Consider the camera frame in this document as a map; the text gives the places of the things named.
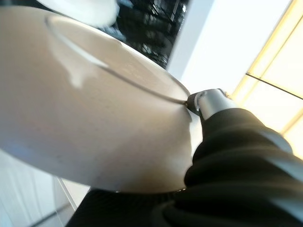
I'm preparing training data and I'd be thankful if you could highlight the grey wire dishwasher basket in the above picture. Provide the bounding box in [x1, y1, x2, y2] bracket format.
[100, 0, 191, 70]

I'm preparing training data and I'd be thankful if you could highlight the cream ceramic plate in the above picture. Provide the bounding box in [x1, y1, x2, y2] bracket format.
[0, 6, 202, 194]
[37, 0, 119, 27]

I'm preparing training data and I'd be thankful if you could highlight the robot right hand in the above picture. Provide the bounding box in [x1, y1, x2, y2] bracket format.
[66, 88, 303, 227]

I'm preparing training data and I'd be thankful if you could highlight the yellow backlit window black frame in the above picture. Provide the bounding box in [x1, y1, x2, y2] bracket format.
[230, 0, 303, 155]

